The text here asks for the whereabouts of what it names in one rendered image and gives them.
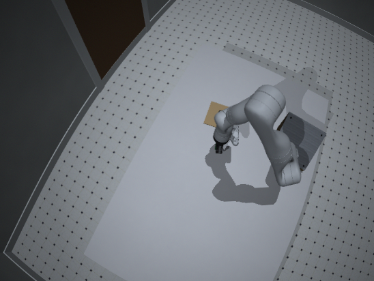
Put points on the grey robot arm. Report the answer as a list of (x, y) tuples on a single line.
[(262, 109)]

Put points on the tan flat mat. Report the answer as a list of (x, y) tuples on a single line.
[(213, 109)]

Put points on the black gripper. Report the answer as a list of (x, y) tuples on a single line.
[(219, 146)]

